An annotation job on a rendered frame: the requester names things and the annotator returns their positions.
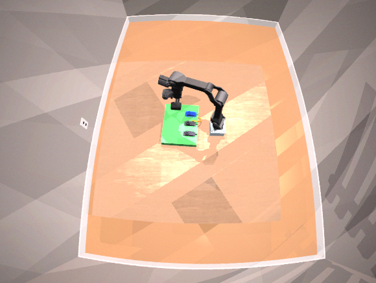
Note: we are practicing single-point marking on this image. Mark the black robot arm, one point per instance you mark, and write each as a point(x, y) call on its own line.
point(178, 80)

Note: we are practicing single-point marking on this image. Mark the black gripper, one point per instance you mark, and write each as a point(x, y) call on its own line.
point(176, 105)

